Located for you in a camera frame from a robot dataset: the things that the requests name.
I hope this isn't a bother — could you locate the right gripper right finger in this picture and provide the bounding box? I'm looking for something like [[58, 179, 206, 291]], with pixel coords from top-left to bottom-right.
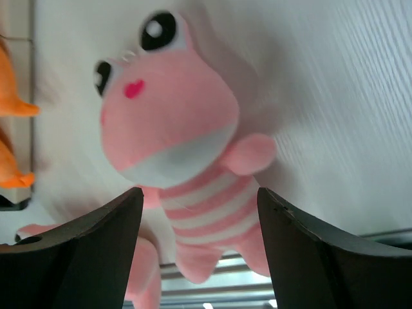
[[257, 188, 411, 308]]

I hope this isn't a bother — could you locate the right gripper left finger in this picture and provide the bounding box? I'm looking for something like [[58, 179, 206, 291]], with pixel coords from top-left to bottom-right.
[[1, 188, 144, 308]]

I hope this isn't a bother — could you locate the beige three-tier shelf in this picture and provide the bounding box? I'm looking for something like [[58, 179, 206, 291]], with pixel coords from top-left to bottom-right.
[[0, 0, 36, 212]]

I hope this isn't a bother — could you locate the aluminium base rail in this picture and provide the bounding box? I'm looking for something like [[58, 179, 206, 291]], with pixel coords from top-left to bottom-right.
[[160, 252, 277, 308]]

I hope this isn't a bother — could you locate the orange shark plush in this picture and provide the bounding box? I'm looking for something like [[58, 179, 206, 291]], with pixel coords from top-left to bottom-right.
[[1, 38, 40, 117]]

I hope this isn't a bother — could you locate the pink striped frog plush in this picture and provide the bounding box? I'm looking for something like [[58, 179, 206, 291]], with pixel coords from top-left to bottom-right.
[[15, 11, 277, 306]]

